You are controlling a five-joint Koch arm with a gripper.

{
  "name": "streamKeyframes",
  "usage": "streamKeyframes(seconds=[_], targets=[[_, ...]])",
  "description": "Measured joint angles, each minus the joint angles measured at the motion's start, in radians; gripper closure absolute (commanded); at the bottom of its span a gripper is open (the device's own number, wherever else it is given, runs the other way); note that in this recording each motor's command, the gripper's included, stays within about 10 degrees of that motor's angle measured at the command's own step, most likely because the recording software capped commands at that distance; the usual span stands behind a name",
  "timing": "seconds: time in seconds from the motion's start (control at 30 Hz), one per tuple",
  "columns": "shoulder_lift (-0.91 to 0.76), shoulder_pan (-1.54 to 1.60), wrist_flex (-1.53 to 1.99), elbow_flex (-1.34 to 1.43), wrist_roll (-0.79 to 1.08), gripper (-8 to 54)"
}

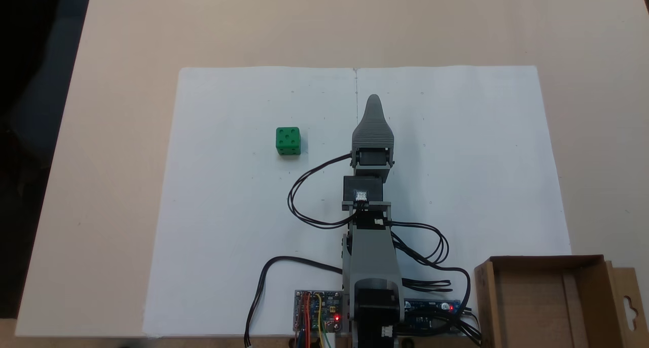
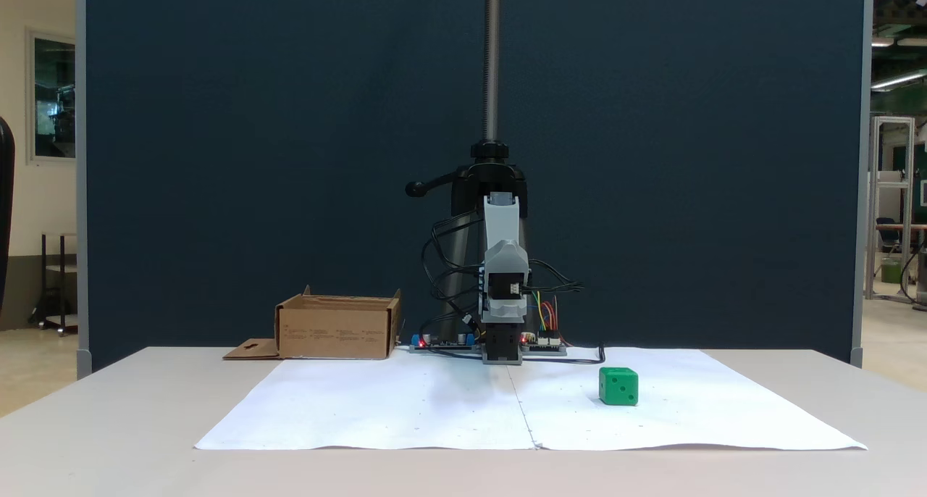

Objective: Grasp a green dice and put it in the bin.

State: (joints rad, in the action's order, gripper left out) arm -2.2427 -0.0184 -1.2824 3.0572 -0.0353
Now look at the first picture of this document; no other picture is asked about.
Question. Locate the grey ribbed wide gripper finger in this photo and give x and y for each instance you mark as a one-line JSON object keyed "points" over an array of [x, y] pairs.
{"points": [[373, 132]]}

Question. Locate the green die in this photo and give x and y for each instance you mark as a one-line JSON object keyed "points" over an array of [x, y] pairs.
{"points": [[288, 141]]}

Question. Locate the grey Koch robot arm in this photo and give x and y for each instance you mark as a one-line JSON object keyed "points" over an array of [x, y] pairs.
{"points": [[370, 256]]}

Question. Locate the white paper sheet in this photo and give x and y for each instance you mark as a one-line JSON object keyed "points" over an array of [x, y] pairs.
{"points": [[228, 211]]}

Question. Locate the blue circuit board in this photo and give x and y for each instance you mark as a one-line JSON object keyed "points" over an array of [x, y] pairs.
{"points": [[421, 307]]}

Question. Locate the brown cardboard box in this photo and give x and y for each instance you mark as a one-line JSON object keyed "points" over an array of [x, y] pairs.
{"points": [[532, 307]]}

